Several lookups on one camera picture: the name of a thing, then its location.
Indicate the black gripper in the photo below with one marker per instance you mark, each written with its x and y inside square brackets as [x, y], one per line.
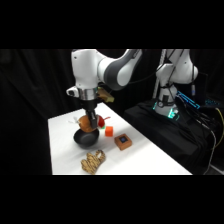
[90, 107]

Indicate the brown potato toy with tags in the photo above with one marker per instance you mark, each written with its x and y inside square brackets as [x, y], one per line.
[84, 123]

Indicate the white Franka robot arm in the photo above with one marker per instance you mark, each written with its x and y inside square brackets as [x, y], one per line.
[116, 68]

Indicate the black bowl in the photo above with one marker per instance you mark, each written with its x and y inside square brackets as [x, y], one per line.
[86, 139]

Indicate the orange cube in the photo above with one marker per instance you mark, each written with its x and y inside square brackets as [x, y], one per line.
[109, 131]

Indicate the brown box with blue square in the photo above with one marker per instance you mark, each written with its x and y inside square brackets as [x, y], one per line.
[123, 141]

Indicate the striped tiger plush toy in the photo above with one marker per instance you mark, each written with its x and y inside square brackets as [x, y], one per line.
[92, 161]

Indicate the black curtain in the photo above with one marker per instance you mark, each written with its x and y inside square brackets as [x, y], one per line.
[30, 106]

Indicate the black cloth covered stand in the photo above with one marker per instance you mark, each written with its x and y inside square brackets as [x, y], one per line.
[166, 133]

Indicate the blue lit control box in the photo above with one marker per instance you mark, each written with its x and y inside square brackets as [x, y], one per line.
[188, 100]

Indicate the blue lit keyboard device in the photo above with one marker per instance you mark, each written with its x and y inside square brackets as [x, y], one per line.
[212, 102]

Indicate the yellowish wrist camera box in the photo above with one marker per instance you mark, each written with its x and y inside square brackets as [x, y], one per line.
[106, 95]

